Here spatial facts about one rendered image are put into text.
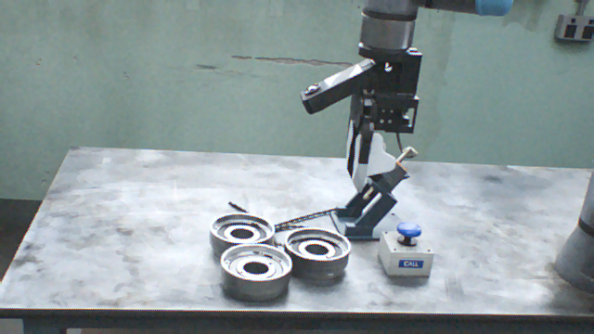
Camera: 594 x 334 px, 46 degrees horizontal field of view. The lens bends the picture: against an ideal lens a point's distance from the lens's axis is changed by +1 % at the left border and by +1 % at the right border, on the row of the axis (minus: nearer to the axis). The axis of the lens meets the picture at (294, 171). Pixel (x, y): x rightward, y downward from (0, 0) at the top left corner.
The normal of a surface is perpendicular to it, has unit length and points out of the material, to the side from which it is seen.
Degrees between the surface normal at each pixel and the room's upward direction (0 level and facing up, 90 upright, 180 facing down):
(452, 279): 0
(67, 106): 90
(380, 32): 90
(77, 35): 90
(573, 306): 0
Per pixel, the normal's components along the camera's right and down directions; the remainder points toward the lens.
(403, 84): 0.11, 0.40
